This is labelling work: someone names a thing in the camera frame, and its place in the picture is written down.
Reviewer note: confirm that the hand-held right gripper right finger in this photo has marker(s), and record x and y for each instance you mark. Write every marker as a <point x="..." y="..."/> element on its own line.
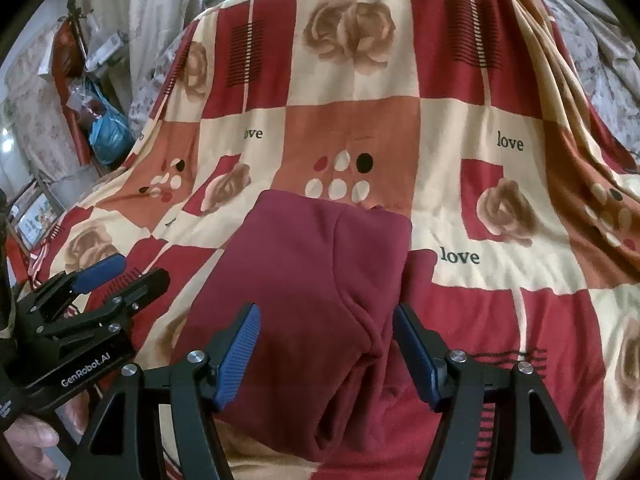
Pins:
<point x="416" y="352"/>

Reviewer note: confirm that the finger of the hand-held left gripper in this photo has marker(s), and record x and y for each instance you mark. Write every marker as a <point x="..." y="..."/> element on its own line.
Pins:
<point x="102" y="267"/>
<point x="137" y="290"/>

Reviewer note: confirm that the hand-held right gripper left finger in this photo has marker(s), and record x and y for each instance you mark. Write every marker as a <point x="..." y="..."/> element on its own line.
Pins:
<point x="241" y="352"/>

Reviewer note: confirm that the maroon sweatshirt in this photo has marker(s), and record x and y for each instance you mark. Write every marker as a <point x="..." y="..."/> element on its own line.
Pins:
<point x="310" y="270"/>

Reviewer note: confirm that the person's left hand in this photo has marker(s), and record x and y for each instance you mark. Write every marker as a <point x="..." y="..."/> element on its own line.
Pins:
<point x="27" y="447"/>

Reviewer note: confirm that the framed picture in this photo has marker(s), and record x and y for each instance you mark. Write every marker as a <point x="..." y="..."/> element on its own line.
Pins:
<point x="37" y="215"/>

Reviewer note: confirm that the blue plastic bag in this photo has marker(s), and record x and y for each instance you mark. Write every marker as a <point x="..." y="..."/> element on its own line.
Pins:
<point x="107" y="130"/>

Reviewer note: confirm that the red chair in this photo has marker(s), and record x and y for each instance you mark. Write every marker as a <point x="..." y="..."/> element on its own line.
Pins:
<point x="67" y="65"/>

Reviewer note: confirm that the white plastic packet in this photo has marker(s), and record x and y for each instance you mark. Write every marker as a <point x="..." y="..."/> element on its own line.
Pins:
<point x="105" y="50"/>

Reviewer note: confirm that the checked rose printed blanket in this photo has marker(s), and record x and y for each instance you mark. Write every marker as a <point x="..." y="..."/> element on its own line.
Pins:
<point x="350" y="125"/>

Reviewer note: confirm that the white floral curtain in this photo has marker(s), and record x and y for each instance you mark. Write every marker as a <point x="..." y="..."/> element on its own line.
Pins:
<point x="160" y="25"/>

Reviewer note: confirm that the grey floral bedsheet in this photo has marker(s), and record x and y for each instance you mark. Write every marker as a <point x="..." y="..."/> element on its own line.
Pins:
<point x="600" y="60"/>

